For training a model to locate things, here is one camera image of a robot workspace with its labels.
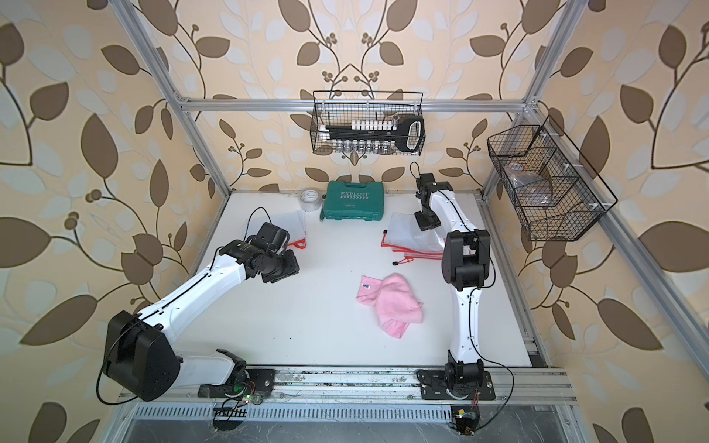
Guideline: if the black wire basket right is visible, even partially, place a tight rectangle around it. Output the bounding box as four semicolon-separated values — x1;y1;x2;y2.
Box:
487;116;618;242

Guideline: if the black wire basket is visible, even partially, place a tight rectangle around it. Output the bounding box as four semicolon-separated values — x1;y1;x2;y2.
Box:
487;116;618;242
309;90;426;156

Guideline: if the stack of mesh document bags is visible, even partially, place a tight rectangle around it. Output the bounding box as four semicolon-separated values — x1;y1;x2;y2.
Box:
271;210;308;250

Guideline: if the clear tape roll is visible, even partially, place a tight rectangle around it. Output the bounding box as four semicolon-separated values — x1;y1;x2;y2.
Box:
298;188;323;212

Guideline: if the green plastic tool case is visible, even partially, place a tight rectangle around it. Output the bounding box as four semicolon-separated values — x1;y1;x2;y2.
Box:
319;181;384;222

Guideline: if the clear plastic bag in basket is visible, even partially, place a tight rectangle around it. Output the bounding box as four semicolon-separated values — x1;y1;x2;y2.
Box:
504;162;553;207

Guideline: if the clear mesh document bag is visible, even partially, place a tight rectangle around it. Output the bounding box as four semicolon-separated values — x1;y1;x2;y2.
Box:
380;212;445;266

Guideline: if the black wire basket centre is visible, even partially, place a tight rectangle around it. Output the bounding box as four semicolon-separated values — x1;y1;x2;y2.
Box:
309;90;426;156

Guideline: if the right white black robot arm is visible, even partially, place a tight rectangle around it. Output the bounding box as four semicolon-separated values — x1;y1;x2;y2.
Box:
415;173;491;384

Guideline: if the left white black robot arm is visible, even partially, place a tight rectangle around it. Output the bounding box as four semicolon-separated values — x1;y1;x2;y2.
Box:
100;223;299;402

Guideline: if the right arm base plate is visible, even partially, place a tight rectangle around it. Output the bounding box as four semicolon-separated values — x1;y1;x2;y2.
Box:
415;369;497;402

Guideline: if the pink microfiber cloth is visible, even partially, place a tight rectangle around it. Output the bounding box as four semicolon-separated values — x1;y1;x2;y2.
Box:
356;273;424;339

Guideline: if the black socket holder rail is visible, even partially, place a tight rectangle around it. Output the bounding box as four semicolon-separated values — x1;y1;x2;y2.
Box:
318;116;425;154

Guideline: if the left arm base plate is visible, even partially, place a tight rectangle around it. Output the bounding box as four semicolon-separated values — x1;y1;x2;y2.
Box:
198;368;276;399

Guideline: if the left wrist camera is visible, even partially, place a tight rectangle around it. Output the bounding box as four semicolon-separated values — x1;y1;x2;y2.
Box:
256;223;290;254

